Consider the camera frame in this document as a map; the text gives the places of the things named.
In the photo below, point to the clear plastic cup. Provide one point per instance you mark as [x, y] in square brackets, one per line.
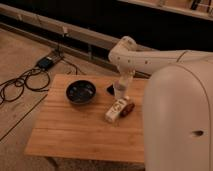
[120, 91]

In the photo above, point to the black power strip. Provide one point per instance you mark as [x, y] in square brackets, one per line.
[48, 61]

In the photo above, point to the wooden table board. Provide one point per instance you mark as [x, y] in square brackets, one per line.
[63, 129]

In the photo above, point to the dark ceramic bowl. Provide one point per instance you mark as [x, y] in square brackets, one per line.
[81, 92]

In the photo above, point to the brown chocolate bar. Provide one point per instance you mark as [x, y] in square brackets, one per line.
[127, 110]

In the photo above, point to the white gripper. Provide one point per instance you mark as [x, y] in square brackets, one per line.
[125, 79]

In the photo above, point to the small black object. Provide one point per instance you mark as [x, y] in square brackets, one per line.
[110, 90]

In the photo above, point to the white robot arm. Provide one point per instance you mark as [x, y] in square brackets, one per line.
[177, 105]

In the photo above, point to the white milk carton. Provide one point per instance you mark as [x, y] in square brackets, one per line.
[114, 111]

